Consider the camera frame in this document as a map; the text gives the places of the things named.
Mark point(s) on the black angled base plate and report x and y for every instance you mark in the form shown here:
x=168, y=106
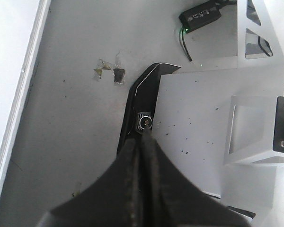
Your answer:
x=142, y=97

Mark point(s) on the torn tape residue piece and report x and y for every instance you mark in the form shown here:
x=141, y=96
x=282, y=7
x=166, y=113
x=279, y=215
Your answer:
x=116, y=69

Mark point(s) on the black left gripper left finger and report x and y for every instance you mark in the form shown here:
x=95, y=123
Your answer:
x=111, y=201

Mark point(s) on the black power adapter brick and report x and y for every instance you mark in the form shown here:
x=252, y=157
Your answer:
x=199, y=16

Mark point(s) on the black whiteboard marker with tape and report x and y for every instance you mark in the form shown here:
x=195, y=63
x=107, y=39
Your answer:
x=143, y=121

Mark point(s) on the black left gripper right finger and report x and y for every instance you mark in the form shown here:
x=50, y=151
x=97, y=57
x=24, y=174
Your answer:
x=177, y=201

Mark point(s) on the white metal robot stand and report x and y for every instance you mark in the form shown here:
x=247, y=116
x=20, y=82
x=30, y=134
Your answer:
x=215, y=116

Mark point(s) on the white whiteboard with aluminium frame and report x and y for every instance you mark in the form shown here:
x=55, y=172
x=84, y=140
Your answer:
x=21, y=27

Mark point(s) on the black bracket with screws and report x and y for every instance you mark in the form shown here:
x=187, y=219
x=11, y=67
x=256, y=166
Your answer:
x=278, y=140

